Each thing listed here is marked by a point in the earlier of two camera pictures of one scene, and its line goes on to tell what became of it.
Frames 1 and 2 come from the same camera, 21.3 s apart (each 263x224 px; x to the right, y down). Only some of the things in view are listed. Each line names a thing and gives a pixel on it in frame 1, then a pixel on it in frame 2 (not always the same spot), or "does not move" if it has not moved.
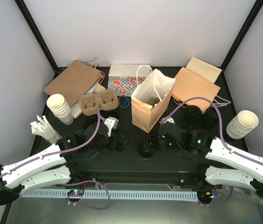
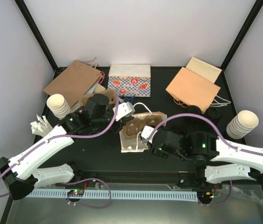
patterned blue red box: (124, 79) does not move
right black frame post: (221, 80) does not move
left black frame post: (58, 70) does not move
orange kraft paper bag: (150, 99) to (131, 139)
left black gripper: (121, 146) to (116, 128)
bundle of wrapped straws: (42, 128) does not move
